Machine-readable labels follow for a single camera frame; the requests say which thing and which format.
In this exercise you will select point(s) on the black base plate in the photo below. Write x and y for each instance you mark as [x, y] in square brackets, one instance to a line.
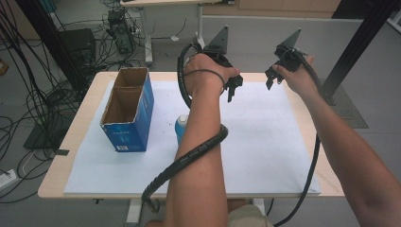
[41, 135]

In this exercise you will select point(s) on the person's right hand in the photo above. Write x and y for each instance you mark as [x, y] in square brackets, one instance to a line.
[299, 80]

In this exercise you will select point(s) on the blue bottle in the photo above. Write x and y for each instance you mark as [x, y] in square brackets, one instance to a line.
[181, 127]

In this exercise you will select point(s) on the white power strip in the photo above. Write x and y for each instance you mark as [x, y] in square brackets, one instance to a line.
[7, 179]

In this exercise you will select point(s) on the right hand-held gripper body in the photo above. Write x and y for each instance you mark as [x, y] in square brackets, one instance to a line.
[288, 53]

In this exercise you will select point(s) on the blue cardboard box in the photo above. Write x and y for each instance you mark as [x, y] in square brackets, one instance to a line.
[132, 126]

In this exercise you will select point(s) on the person's beige shorts leg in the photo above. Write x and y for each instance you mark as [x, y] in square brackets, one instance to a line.
[249, 217]

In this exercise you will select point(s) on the white table leg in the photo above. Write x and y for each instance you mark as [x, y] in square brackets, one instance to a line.
[134, 213]

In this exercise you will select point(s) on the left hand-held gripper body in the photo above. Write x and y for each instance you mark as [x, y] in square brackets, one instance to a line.
[217, 47]

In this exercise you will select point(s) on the person's left hand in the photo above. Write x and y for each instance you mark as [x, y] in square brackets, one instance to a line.
[203, 75]

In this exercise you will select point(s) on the black box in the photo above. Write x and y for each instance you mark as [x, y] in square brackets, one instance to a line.
[78, 44]

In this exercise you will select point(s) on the wooden table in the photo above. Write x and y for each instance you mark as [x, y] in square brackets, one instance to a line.
[78, 132]

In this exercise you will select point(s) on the black frame post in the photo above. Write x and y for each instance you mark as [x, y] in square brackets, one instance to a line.
[53, 47]
[356, 44]

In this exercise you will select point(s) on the black tape piece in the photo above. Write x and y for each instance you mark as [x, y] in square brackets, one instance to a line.
[62, 152]

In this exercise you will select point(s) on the white mat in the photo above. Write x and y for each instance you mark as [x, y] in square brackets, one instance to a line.
[258, 142]

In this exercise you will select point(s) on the white desk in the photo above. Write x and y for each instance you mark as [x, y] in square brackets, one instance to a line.
[148, 31]

